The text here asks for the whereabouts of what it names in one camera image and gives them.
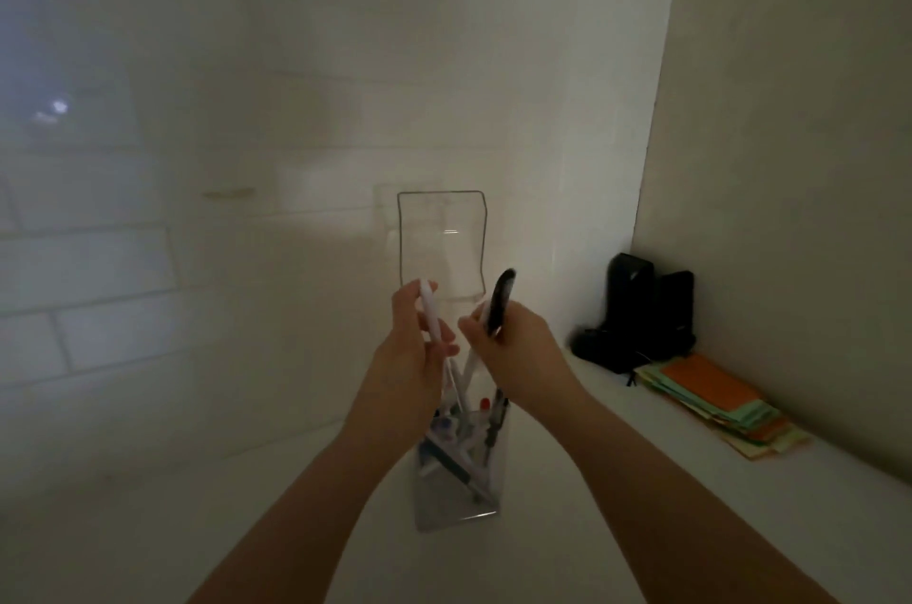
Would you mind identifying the person's right hand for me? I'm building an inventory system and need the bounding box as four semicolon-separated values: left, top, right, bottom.
456;300;598;425

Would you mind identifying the person's left hand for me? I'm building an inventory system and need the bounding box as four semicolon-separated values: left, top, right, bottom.
352;279;463;446

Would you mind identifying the slim white pen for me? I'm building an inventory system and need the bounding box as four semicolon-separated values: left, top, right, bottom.
418;278;465;412

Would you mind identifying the black marker pen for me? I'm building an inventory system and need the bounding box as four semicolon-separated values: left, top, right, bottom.
486;268;517;340

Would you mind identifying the bunch of assorted pens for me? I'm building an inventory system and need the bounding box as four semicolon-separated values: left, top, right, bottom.
420;368;508;506

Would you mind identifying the clear plastic hinged box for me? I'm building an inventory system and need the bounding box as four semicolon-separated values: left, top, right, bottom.
396;190;511;532

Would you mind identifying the person's left forearm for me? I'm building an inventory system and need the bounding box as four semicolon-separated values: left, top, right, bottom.
188;425;428;604

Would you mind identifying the person's right forearm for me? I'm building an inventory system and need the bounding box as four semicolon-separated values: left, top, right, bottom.
526;396;842;604

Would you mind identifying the black desktop device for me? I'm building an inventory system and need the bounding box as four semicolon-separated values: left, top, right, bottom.
567;252;697;375

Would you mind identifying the stack of coloured paper sheets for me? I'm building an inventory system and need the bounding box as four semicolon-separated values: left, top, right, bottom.
634;352;812;461

